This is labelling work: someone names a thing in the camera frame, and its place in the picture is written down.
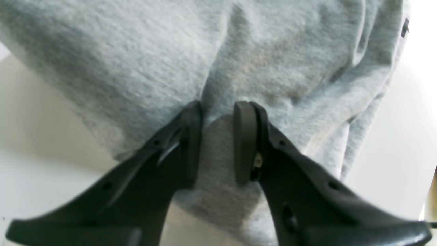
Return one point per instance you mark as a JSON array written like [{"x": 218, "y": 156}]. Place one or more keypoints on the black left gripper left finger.
[{"x": 128, "y": 205}]

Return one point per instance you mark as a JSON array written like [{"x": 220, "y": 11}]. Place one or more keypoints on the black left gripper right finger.
[{"x": 308, "y": 205}]

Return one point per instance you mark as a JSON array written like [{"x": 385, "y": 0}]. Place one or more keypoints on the grey t-shirt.
[{"x": 320, "y": 68}]

